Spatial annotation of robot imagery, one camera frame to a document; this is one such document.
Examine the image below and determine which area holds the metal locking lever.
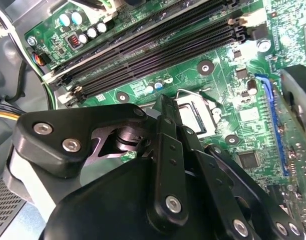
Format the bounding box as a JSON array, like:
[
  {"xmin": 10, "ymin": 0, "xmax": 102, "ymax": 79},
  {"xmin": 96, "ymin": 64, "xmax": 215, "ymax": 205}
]
[{"xmin": 176, "ymin": 89, "xmax": 221, "ymax": 104}]

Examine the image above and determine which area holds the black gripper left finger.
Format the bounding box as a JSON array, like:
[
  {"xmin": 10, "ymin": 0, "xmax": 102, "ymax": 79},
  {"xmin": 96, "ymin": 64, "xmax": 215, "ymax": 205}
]
[{"xmin": 12, "ymin": 94, "xmax": 190, "ymax": 232}]

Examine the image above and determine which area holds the silver CPU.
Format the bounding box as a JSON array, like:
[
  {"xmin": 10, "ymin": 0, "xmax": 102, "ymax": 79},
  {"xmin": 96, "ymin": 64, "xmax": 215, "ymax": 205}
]
[{"xmin": 179, "ymin": 102, "xmax": 208, "ymax": 135}]

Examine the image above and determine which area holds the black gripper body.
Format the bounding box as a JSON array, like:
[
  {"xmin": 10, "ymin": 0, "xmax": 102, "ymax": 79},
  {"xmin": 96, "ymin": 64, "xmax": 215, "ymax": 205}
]
[{"xmin": 40, "ymin": 156, "xmax": 231, "ymax": 240}]

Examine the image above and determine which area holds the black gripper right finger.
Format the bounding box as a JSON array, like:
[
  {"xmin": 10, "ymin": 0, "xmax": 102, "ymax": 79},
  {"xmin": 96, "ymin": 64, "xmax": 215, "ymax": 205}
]
[{"xmin": 170, "ymin": 97, "xmax": 306, "ymax": 240}]

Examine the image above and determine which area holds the metal socket cover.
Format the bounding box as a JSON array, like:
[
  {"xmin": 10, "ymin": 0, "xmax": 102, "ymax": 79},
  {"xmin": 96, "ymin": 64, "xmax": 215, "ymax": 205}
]
[{"xmin": 177, "ymin": 96, "xmax": 218, "ymax": 137}]

